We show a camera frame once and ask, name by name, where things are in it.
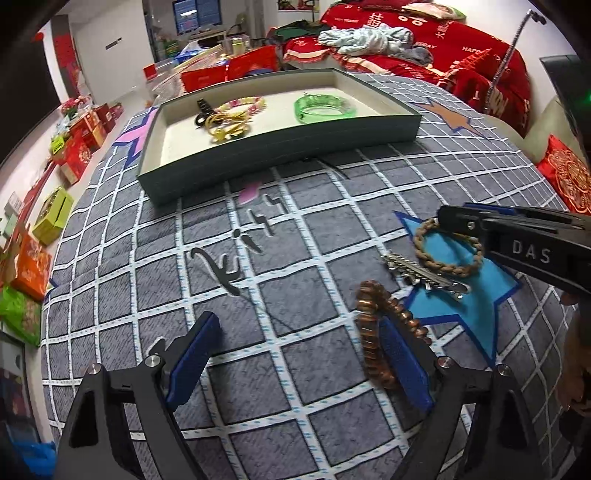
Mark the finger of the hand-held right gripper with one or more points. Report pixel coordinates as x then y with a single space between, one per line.
461 221
498 210

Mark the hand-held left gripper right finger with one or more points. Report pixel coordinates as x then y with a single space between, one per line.
406 364

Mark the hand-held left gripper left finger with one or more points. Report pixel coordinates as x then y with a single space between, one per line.
194 360

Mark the green translucent bangle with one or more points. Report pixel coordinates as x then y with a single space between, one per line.
323 113

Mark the grey-green shallow tray box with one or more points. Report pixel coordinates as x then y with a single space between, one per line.
277 134

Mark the black hair clip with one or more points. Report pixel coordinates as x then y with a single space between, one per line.
203 110

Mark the person's right hand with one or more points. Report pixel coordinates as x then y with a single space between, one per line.
570 374

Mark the silver hair clip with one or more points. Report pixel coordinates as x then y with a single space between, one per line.
425 277

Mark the red embroidered cushion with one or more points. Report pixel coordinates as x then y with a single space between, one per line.
568 173

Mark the light green sofa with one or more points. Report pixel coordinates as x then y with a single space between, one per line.
542 134

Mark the grey plaid star tablecloth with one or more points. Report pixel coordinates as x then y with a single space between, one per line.
300 286

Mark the metal selfie stick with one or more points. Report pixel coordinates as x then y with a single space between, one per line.
512 50

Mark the red printed sofa blanket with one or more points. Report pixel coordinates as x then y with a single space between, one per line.
452 55

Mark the grey crumpled cloth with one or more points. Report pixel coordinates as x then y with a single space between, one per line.
420 55

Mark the dark framed panel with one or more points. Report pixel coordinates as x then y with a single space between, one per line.
14 387

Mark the blue plastic bag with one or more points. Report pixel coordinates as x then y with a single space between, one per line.
37 461

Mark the orange box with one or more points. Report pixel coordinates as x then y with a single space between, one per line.
30 267

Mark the lime green box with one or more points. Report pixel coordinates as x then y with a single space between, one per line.
53 217

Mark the light blue crumpled blanket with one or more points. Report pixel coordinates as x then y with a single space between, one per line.
364 39

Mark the floral pillow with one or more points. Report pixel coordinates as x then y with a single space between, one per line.
436 10

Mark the red printed pillow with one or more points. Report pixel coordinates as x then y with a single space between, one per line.
383 4

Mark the stack of red gift boxes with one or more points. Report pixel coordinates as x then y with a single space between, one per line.
85 143

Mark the dark green cloth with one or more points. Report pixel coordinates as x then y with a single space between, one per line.
293 30

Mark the red gift bag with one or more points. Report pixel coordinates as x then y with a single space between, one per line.
249 64

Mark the pink flower bouquet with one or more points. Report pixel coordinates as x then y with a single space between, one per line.
74 106

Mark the black television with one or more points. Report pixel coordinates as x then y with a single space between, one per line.
37 101

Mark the red wall hanging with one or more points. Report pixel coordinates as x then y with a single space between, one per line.
67 60

